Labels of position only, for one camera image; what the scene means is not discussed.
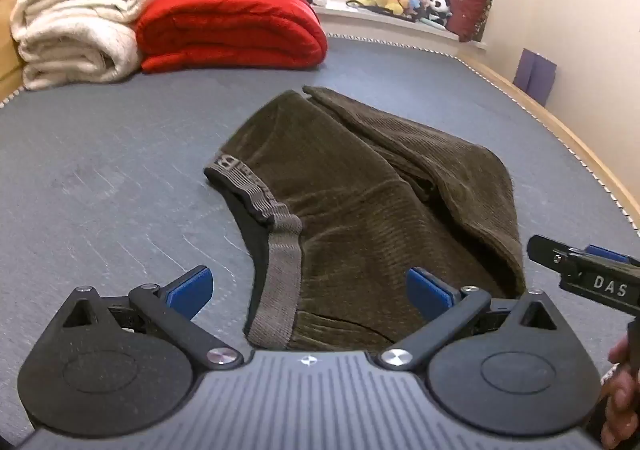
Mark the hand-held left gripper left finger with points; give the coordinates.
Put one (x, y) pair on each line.
(192, 292)

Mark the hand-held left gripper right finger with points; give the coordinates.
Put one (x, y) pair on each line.
(426, 290)

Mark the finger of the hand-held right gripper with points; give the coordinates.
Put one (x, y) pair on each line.
(550, 252)

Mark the person's right hand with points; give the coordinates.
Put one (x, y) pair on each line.
(625, 400)

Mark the purple folder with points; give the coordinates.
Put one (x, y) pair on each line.
(535, 72)

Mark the dark red cushion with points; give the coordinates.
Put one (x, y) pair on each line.
(470, 9)

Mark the panda plush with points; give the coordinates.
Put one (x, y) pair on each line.
(441, 7)

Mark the red folded blanket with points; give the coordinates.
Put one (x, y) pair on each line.
(235, 27)

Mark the white window sill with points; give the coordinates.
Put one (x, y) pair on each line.
(380, 22)

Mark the cream folded blanket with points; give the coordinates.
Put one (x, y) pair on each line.
(75, 24)

